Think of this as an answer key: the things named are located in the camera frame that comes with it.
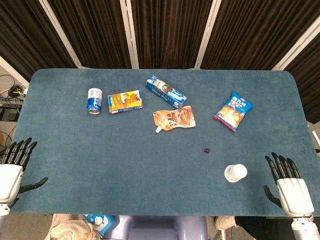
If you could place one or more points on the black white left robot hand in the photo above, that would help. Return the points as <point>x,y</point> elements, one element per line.
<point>8,180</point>

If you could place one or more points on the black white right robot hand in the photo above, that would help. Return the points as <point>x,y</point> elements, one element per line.
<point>295,195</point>

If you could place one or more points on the white paper cup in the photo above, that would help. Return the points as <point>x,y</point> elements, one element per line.
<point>236,173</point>

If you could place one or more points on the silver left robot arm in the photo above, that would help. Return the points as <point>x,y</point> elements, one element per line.
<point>3,210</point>

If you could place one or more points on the small red object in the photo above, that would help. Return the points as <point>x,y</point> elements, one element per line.
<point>207,150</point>

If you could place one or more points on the teal felt-covered table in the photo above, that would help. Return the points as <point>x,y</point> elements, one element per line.
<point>125,162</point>

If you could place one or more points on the black trouser leg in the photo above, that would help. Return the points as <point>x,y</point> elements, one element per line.
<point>262,228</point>

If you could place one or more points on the black power box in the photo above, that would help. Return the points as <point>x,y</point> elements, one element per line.
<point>8,112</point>

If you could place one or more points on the white shoe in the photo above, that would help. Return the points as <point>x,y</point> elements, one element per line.
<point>225,222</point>

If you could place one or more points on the beige knitted cloth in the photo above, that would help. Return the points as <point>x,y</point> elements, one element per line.
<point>67,228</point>

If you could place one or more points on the white table leg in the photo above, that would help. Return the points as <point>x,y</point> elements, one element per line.
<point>223,235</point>

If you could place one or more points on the blue cartoon print box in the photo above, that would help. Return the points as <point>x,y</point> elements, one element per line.
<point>101,222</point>

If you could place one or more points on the blue chip bag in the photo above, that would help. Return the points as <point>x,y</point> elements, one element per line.
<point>232,112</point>

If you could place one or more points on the dark brown curtain panel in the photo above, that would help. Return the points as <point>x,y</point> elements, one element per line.
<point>170,32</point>
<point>255,32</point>
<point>25,35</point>
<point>92,32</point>
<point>307,82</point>

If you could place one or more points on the blue white drink can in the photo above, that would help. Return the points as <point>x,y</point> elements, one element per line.
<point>94,101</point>

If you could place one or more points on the purple robot torso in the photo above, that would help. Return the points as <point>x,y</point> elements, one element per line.
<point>160,228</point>

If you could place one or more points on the yellow blue snack box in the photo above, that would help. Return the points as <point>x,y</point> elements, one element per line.
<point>125,102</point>

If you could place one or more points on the orange spout pouch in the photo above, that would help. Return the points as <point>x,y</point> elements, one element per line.
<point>175,118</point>

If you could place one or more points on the long blue white carton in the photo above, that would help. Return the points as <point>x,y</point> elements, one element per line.
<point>165,92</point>

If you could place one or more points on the white frame piece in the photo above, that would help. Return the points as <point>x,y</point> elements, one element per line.
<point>315,135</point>

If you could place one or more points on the white partition post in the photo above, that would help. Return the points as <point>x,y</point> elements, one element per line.
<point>297,45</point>
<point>130,35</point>
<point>61,35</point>
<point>207,35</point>
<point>13,71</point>

